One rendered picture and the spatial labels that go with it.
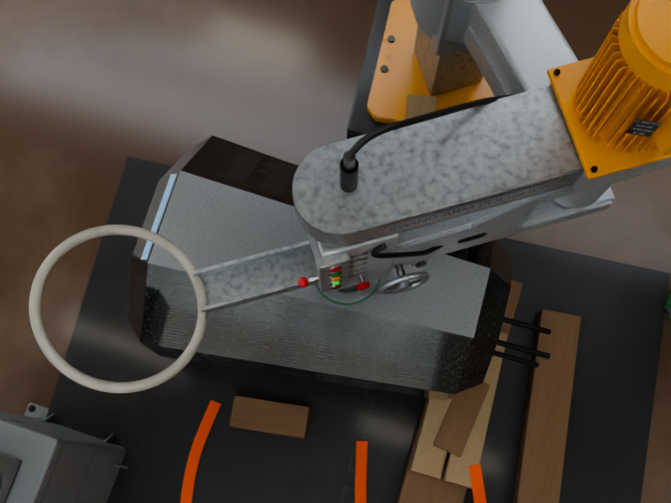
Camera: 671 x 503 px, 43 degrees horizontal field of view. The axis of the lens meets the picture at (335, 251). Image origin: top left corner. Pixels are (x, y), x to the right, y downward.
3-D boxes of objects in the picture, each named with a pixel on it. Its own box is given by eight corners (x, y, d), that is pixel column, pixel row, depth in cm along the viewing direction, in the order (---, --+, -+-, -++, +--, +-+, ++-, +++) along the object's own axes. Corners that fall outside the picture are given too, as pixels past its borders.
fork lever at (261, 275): (412, 206, 256) (414, 201, 252) (431, 264, 252) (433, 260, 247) (191, 263, 250) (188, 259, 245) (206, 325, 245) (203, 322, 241)
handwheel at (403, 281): (418, 254, 246) (422, 241, 231) (428, 286, 243) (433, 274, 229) (368, 267, 245) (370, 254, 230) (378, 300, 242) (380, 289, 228)
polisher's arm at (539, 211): (575, 160, 260) (627, 89, 212) (601, 229, 254) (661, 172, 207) (345, 222, 255) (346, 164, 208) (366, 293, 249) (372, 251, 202)
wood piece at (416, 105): (406, 100, 296) (407, 94, 291) (434, 102, 295) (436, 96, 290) (402, 153, 291) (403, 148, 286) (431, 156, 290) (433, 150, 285)
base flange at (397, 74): (392, -1, 310) (393, -9, 306) (524, 25, 307) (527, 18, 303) (364, 119, 298) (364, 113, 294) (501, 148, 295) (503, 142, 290)
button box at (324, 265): (346, 276, 233) (347, 250, 206) (349, 285, 233) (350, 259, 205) (319, 283, 233) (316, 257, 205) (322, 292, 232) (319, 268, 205)
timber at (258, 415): (233, 427, 342) (229, 425, 330) (238, 397, 345) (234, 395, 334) (306, 439, 341) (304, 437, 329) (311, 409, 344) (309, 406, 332)
